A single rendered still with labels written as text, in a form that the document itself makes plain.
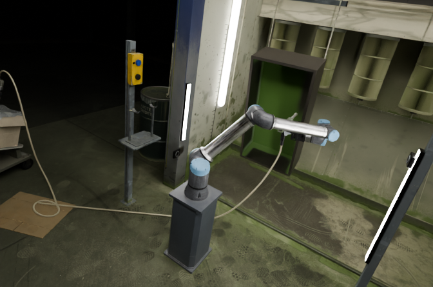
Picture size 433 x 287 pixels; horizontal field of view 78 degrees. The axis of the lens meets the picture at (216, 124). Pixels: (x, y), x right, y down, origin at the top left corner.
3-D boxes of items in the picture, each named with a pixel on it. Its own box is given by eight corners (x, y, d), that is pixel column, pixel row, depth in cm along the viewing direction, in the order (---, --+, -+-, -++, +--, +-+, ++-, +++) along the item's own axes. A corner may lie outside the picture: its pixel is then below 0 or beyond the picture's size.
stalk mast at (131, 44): (128, 198, 285) (131, 40, 222) (132, 200, 283) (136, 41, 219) (124, 200, 281) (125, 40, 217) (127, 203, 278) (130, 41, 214)
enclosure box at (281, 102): (252, 141, 336) (265, 46, 270) (299, 158, 311) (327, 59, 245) (240, 156, 311) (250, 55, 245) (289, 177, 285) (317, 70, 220)
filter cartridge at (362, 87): (373, 105, 339) (399, 37, 309) (375, 111, 308) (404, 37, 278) (343, 98, 352) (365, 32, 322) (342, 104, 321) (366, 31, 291)
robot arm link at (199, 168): (187, 188, 197) (190, 168, 190) (187, 174, 213) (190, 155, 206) (208, 189, 199) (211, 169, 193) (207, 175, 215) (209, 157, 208)
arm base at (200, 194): (199, 204, 197) (200, 193, 193) (179, 193, 206) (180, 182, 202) (212, 192, 213) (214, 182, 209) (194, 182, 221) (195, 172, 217)
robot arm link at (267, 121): (258, 114, 185) (343, 131, 198) (254, 108, 197) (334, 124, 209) (253, 129, 190) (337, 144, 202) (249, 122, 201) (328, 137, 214)
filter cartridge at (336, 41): (313, 97, 335) (333, 27, 302) (294, 88, 365) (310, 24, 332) (334, 96, 351) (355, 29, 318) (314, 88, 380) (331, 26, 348)
